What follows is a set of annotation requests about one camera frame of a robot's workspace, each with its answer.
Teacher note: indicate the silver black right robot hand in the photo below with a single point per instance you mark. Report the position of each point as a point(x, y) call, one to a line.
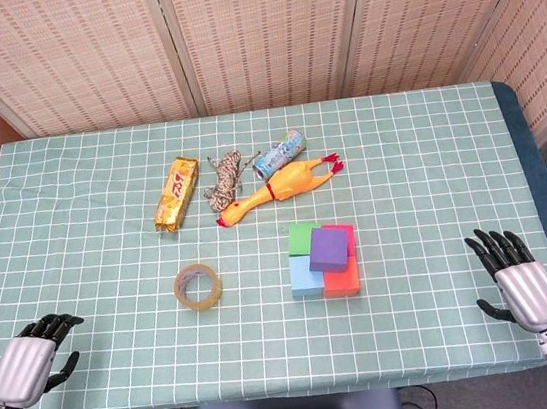
point(529, 292)

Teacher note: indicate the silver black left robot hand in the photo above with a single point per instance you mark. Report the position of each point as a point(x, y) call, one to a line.
point(20, 366)

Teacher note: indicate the pink-red foam cube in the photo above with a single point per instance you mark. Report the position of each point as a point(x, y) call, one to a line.
point(350, 236)

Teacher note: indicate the orange foam cube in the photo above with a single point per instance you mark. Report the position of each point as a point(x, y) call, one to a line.
point(341, 282)

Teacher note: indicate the purple foam cube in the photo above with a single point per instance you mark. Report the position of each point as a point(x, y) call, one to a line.
point(328, 250)

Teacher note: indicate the light blue foam cube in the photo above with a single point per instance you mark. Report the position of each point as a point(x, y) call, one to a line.
point(305, 276)

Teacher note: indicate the green foam cube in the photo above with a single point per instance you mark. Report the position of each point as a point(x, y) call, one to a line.
point(299, 239)

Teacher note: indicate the green white checked tablecloth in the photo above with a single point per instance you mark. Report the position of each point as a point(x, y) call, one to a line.
point(81, 240)

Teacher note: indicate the clear brownish packing tape roll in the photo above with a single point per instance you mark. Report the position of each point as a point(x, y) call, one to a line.
point(212, 298)

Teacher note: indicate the gold foil snack package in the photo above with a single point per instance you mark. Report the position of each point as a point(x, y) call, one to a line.
point(176, 194)

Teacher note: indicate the yellow rubber chicken toy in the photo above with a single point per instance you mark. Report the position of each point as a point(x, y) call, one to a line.
point(290, 179)

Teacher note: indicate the light blue drink can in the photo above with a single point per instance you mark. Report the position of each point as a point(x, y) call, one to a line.
point(279, 155)

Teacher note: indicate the bamboo folding screen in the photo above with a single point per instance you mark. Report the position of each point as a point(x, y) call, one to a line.
point(255, 30)

